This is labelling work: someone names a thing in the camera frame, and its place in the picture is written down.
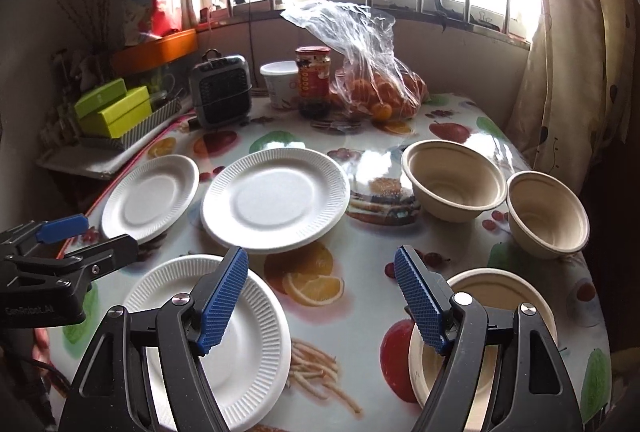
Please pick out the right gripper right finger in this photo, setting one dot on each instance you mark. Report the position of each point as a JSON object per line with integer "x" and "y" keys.
{"x": 531, "y": 389}

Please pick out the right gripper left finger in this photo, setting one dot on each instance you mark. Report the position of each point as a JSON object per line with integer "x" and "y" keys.
{"x": 111, "y": 390}

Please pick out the grey zigzag pattern box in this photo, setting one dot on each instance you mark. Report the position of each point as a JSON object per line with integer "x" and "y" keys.
{"x": 136, "y": 133}

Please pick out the red label glass jar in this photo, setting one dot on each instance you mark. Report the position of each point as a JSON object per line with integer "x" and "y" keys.
{"x": 314, "y": 68}

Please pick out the white paper plate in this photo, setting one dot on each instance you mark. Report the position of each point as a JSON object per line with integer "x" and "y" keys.
{"x": 247, "y": 370}
{"x": 149, "y": 199}
{"x": 275, "y": 200}

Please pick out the lime green box upper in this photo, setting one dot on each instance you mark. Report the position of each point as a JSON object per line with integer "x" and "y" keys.
{"x": 100, "y": 97}

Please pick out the small grey heater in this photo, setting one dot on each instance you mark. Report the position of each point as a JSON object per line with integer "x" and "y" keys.
{"x": 220, "y": 88}

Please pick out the cream patterned curtain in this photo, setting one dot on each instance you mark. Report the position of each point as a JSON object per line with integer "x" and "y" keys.
{"x": 575, "y": 92}

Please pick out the lime green box lower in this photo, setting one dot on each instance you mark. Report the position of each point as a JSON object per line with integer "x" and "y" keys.
{"x": 115, "y": 120}

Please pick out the white plastic tub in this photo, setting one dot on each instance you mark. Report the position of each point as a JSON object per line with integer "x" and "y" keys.
{"x": 281, "y": 79}

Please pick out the orange tray shelf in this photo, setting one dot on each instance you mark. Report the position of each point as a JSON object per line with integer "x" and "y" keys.
{"x": 151, "y": 55}

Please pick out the lime green box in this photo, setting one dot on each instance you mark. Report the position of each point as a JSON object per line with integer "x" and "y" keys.
{"x": 115, "y": 120}
{"x": 100, "y": 97}

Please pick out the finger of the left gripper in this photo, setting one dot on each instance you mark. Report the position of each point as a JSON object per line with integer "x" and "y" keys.
{"x": 96, "y": 260}
{"x": 45, "y": 232}

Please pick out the white side shelf board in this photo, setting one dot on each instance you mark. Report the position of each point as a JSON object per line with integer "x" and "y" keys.
{"x": 99, "y": 163}

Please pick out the clear plastic bag of oranges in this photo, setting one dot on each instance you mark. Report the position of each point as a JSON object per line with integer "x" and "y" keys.
{"x": 371, "y": 83}

